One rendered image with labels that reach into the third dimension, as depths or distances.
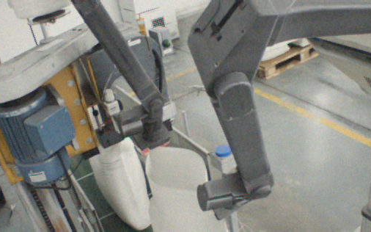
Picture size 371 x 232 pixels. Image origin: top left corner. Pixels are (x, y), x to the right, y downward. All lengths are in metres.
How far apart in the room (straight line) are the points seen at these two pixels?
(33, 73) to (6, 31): 2.95
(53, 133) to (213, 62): 0.64
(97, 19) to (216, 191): 0.46
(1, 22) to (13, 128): 2.92
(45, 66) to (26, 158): 0.25
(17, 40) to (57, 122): 3.01
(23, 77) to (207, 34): 0.63
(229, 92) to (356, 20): 0.18
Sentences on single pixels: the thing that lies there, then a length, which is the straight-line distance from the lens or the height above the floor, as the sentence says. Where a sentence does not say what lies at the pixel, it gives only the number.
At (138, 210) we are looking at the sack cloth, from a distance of 1.89.
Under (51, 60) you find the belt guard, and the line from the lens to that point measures 1.06.
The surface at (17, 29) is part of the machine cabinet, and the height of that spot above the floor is 1.01.
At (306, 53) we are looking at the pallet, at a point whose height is 0.09.
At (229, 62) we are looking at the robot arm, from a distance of 0.41.
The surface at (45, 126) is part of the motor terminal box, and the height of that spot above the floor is 1.29.
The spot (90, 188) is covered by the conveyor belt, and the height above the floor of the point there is 0.38.
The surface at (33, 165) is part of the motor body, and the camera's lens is 1.10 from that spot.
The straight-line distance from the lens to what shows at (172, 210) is 1.13.
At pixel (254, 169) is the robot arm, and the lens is 0.71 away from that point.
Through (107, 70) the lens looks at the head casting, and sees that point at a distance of 1.27.
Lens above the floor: 1.69
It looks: 28 degrees down
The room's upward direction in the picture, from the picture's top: 11 degrees counter-clockwise
